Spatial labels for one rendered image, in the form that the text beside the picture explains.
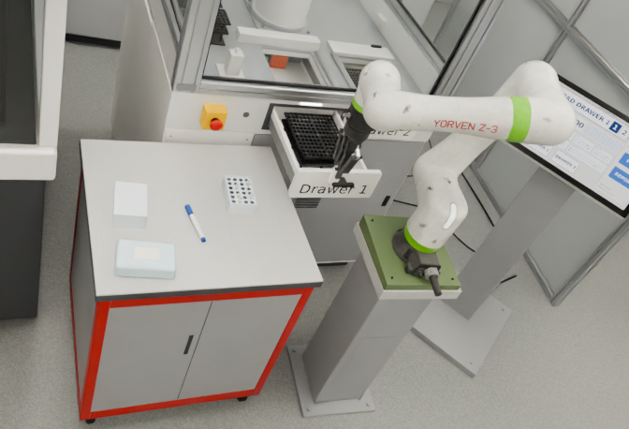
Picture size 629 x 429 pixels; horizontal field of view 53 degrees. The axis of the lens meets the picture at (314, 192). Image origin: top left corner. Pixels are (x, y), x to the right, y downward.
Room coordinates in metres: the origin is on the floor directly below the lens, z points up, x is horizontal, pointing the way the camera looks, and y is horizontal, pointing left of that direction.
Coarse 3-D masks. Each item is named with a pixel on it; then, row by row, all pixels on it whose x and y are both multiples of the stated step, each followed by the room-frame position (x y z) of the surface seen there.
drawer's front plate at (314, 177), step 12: (300, 168) 1.47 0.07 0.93; (312, 168) 1.49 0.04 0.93; (300, 180) 1.46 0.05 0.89; (312, 180) 1.48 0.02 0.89; (324, 180) 1.50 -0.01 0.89; (348, 180) 1.55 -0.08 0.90; (360, 180) 1.57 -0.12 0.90; (372, 180) 1.60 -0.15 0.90; (288, 192) 1.46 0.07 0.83; (324, 192) 1.51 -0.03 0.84; (336, 192) 1.54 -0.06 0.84; (360, 192) 1.59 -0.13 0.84; (372, 192) 1.61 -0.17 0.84
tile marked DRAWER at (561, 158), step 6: (558, 150) 2.06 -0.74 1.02; (552, 156) 2.04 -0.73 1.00; (558, 156) 2.04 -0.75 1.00; (564, 156) 2.05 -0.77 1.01; (570, 156) 2.05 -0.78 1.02; (558, 162) 2.03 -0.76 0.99; (564, 162) 2.03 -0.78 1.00; (570, 162) 2.03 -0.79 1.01; (576, 162) 2.03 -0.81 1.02; (564, 168) 2.02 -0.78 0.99; (570, 168) 2.02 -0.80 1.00; (576, 168) 2.02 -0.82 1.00
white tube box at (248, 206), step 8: (224, 176) 1.44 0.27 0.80; (232, 176) 1.46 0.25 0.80; (240, 176) 1.47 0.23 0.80; (224, 184) 1.42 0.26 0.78; (232, 184) 1.43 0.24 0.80; (240, 184) 1.45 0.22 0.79; (224, 192) 1.41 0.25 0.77; (232, 192) 1.40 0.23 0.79; (240, 192) 1.40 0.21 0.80; (248, 192) 1.42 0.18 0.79; (232, 200) 1.36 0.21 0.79; (248, 200) 1.39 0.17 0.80; (232, 208) 1.34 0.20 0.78; (240, 208) 1.36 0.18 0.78; (248, 208) 1.37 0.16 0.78
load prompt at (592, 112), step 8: (568, 96) 2.20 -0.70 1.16; (576, 96) 2.20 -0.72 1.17; (576, 104) 2.18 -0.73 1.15; (584, 104) 2.18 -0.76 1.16; (584, 112) 2.16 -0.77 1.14; (592, 112) 2.16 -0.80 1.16; (600, 112) 2.17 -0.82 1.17; (592, 120) 2.14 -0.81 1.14; (600, 120) 2.15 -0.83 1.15; (608, 120) 2.15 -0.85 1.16; (616, 120) 2.15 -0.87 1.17; (608, 128) 2.13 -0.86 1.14; (616, 128) 2.13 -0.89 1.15; (624, 128) 2.13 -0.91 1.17; (616, 136) 2.11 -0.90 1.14; (624, 136) 2.11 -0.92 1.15
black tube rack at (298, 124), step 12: (288, 120) 1.71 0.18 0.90; (300, 120) 1.74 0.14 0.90; (312, 120) 1.76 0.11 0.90; (288, 132) 1.69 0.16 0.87; (300, 132) 1.67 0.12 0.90; (312, 132) 1.70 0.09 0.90; (324, 132) 1.73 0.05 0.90; (336, 132) 1.76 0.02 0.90; (300, 144) 1.65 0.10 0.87; (312, 144) 1.68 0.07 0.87; (324, 144) 1.71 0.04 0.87; (300, 156) 1.59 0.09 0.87
